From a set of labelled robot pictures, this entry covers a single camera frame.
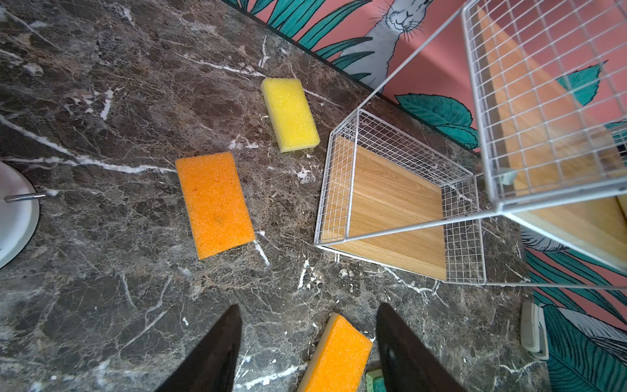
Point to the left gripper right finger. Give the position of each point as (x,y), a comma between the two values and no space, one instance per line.
(407,364)

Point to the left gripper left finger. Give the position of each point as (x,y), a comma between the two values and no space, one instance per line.
(211,365)

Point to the orange sponge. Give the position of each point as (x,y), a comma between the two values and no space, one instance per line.
(339,360)
(217,211)

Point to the yellow sponge beside shelf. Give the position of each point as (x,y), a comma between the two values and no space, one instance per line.
(290,114)

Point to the green sponge front left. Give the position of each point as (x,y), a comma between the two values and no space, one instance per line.
(375,381)

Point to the beige plastic clip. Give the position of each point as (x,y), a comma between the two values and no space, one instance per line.
(534,336)

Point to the white round clock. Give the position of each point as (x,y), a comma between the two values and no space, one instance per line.
(20,209)

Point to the white wire three-tier shelf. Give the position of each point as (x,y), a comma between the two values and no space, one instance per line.
(548,83)

